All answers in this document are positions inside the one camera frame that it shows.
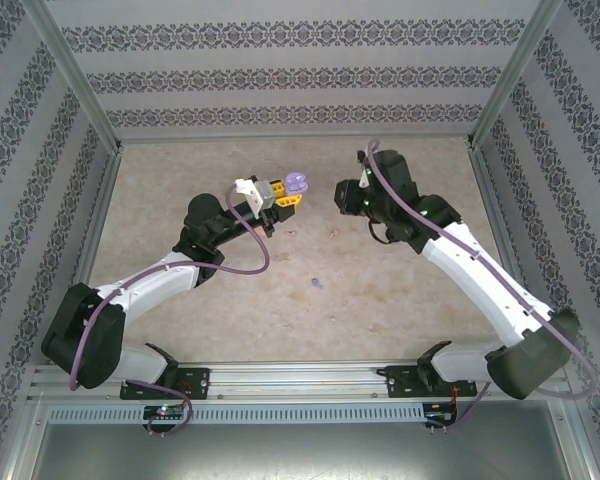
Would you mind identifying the purple earbud charging case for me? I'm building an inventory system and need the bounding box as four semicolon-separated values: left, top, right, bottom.
283;170;312;198

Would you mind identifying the grey metal panel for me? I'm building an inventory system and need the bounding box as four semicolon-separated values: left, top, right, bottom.
9;399;599;480

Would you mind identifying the aluminium side rail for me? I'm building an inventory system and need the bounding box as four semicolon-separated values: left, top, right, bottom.
467;139;539;324
71;142;125;296

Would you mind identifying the aluminium frame post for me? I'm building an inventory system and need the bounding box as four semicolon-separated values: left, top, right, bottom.
19;0;126;154
465;0;567;151

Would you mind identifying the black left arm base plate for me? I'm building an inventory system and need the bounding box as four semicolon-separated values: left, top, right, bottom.
119;367;212;401

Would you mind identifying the aluminium mounting rail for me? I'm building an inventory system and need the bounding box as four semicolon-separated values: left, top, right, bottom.
27;362;569;402

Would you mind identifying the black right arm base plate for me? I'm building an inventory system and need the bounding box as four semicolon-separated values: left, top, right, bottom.
382;364;479;400

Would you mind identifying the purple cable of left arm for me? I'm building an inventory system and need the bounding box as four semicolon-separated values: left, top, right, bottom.
68;183;274;439

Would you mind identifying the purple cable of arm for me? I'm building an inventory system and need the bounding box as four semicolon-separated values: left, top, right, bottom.
367;138;599;430
68;183;274;439

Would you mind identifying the grey slotted cable duct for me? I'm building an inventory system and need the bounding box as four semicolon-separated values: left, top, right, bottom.
47;403;426;425

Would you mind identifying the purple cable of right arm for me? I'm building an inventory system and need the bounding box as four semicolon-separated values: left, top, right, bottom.
367;138;599;430

